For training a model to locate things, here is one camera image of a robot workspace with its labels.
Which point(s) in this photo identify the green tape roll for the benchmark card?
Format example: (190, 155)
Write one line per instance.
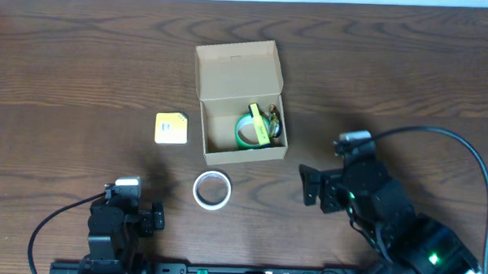
(242, 122)

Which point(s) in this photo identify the yellow sticky note pad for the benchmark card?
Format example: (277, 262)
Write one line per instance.
(171, 128)

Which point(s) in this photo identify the white tape roll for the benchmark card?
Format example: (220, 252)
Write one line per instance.
(212, 190)

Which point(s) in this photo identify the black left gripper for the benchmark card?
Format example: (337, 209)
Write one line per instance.
(153, 219)

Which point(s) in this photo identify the open cardboard box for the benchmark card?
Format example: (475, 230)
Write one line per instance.
(228, 78)

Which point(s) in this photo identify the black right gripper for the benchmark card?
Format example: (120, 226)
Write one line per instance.
(330, 181)

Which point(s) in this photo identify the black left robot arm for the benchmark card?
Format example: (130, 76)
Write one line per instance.
(115, 226)

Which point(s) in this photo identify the yellow highlighter marker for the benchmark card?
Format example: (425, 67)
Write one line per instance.
(259, 125)

